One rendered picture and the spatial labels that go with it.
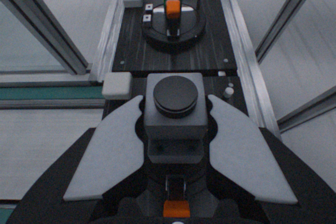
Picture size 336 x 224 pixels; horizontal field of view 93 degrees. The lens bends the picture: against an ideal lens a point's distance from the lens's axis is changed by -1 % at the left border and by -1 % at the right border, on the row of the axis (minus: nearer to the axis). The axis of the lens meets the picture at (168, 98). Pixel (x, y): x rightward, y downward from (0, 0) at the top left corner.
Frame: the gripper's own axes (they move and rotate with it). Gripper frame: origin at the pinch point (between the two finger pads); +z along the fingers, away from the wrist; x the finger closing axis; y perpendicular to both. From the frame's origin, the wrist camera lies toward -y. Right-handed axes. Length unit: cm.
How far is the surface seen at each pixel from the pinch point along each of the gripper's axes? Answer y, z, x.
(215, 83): 5.4, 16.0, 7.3
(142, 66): 3.0, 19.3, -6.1
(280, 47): 3.5, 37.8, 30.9
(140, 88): 6.0, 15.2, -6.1
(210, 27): -2.9, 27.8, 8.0
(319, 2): -9, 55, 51
